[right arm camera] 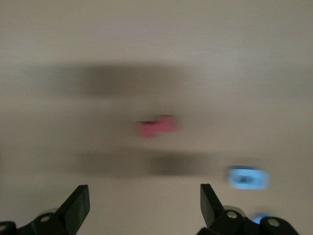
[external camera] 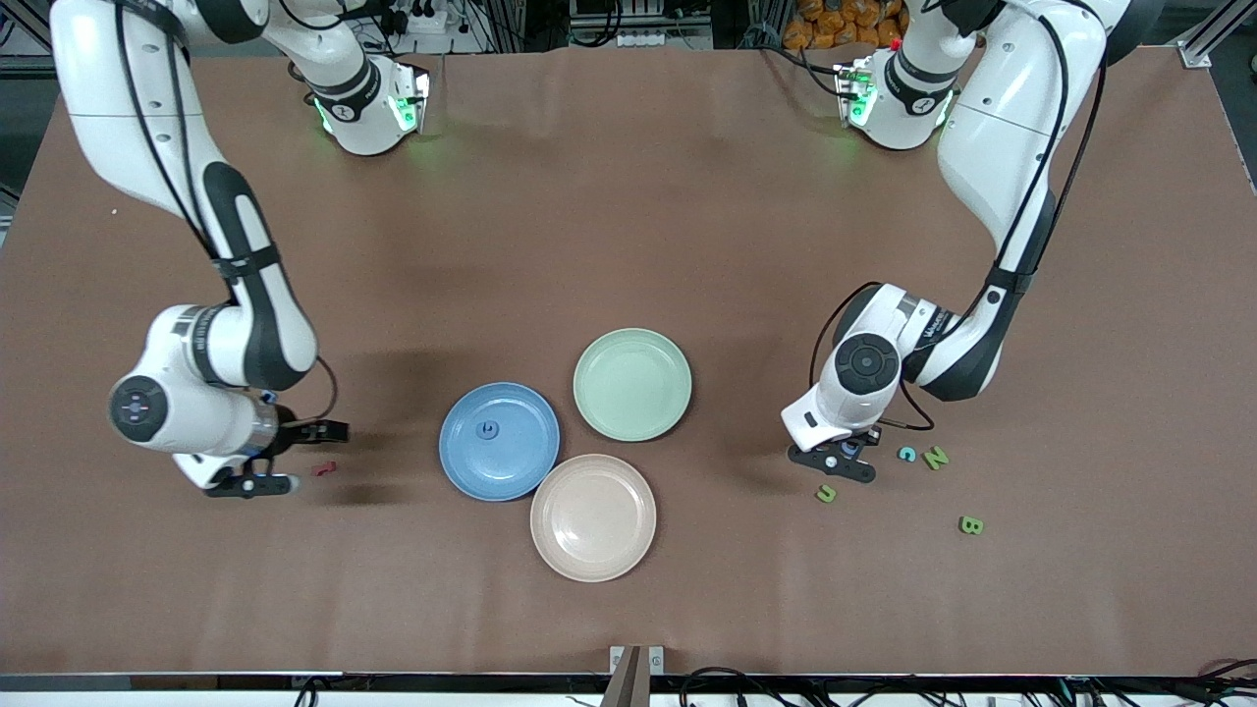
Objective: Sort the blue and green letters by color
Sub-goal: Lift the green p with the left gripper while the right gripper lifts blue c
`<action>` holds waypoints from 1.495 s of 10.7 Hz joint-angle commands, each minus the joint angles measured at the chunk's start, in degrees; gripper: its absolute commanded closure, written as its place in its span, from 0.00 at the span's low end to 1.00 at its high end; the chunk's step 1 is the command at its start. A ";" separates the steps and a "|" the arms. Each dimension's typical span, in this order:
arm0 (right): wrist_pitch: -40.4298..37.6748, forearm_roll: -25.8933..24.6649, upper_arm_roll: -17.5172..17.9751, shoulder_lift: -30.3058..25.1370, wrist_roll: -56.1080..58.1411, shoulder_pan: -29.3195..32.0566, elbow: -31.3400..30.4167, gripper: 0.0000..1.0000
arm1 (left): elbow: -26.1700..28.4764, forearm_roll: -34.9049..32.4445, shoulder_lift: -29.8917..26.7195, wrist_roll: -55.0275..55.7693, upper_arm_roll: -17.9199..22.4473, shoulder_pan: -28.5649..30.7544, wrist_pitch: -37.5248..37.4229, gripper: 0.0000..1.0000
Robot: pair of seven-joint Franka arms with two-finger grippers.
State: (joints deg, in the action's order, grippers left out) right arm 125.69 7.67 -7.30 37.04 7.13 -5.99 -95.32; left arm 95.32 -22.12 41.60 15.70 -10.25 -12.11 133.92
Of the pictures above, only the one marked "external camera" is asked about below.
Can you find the blue plate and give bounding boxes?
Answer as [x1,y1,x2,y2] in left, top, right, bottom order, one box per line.
[439,382,562,503]

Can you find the light green plate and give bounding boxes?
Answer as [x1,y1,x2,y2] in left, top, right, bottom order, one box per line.
[573,328,693,443]

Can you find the beige plate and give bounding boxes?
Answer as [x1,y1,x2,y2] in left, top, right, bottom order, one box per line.
[529,454,658,584]

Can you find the brown table cover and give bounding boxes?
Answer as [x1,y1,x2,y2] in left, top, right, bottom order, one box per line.
[0,44,1257,679]

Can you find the orange mesh bags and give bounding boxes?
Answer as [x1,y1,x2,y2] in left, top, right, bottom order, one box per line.
[783,0,909,50]

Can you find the power strip with black plugs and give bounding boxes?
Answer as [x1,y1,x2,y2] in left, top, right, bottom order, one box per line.
[391,0,445,36]

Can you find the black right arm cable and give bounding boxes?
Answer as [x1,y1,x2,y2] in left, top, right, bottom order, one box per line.
[113,0,341,428]

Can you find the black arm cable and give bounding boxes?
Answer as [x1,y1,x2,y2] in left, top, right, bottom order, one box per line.
[113,0,341,428]
[808,0,1111,433]

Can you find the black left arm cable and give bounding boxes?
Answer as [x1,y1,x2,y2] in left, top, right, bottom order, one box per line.
[808,0,1111,433]

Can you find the white table edge rail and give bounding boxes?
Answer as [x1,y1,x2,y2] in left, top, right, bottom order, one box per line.
[0,673,1257,707]

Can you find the metal table edge bracket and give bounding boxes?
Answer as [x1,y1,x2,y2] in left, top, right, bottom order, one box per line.
[609,644,665,707]

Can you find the aluminium frame post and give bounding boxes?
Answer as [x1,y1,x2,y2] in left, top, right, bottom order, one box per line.
[1176,0,1257,70]

